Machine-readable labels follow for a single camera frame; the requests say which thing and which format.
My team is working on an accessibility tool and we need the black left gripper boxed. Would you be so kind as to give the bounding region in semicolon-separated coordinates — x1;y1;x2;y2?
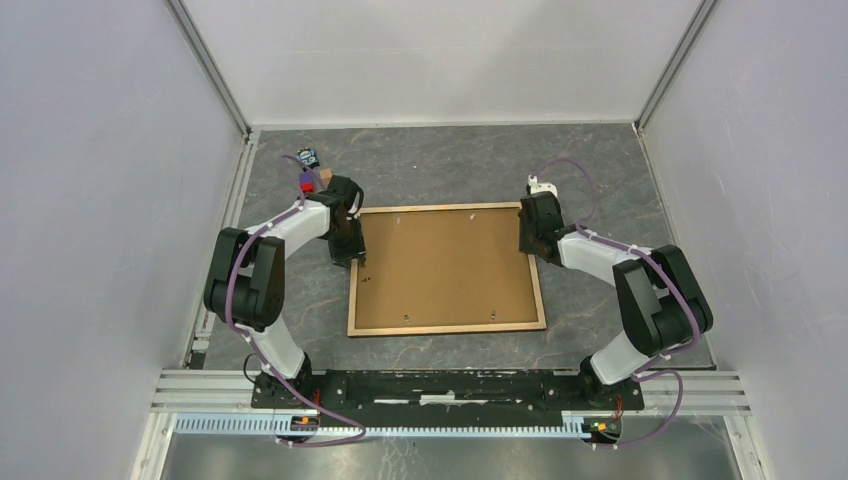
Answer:
327;216;368;272

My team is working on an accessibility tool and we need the brown backing board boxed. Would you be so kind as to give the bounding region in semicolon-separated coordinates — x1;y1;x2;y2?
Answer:
354;208;539;331

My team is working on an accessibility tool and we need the wooden picture frame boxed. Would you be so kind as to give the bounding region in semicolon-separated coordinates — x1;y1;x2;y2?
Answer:
347;201;549;338

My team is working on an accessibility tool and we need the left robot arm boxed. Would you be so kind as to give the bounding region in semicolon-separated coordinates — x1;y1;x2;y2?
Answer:
203;175;366;408

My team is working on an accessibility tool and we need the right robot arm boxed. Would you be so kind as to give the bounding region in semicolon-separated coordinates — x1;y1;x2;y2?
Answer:
519;192;714;408

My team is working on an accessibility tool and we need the small wooden cube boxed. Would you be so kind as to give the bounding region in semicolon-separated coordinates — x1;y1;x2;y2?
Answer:
319;168;333;185

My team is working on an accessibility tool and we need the purple and red block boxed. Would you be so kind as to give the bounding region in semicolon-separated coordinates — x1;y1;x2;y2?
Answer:
298;171;316;194

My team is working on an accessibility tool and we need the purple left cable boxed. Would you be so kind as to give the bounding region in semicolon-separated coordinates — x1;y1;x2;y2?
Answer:
223;154;368;450

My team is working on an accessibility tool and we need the purple cable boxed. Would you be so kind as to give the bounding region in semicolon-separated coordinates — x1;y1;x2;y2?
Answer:
529;156;702;449
223;154;368;450

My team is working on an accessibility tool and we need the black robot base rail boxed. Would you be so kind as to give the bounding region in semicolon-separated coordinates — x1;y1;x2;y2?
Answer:
251;369;645;432

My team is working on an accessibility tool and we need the left aluminium side rail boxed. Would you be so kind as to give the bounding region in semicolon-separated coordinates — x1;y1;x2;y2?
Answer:
182;130;262;370

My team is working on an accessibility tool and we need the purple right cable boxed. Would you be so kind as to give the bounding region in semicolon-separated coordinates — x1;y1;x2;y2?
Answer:
529;156;702;449

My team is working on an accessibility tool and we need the white toothed cable duct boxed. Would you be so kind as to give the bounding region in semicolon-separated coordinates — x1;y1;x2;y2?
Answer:
174;413;614;441

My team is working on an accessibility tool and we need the right aluminium corner post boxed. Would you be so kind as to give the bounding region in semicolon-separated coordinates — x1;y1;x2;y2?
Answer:
633;0;719;136

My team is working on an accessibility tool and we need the aluminium corner post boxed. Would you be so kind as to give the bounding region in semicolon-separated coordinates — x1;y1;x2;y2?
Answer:
164;0;252;138
633;0;719;136

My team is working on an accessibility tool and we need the left aluminium corner post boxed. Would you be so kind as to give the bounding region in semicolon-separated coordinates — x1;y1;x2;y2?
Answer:
164;0;252;138

